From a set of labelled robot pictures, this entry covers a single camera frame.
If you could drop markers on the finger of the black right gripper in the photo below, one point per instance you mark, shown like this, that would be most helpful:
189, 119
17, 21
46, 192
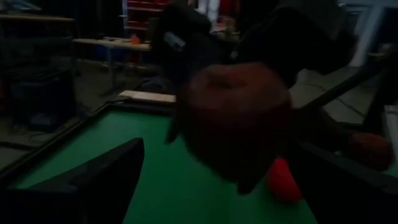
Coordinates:
248, 186
172, 133

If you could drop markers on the small orange object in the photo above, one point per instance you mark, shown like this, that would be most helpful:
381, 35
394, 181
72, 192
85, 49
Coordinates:
135, 40

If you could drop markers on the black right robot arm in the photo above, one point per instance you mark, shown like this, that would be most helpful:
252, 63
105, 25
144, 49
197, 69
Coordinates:
192, 53

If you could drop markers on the light wooden background table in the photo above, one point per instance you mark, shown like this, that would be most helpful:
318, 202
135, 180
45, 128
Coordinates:
118, 45

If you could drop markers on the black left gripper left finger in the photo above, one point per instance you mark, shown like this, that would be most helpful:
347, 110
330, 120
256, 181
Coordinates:
105, 186

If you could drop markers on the red shelf rack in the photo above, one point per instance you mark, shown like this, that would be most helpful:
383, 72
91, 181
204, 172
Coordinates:
143, 14

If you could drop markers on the dark red apple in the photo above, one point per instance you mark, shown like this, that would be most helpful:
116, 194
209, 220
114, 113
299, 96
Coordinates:
233, 118

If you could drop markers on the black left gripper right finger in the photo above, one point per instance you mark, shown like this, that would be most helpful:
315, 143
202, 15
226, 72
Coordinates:
348, 199

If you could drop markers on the black equipment box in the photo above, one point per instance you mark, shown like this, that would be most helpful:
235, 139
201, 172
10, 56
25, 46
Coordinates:
40, 99

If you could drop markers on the dark background desk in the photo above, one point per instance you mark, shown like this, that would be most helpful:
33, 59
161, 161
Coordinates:
34, 18

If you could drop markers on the black aluminium table frame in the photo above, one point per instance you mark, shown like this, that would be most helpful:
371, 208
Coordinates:
46, 149

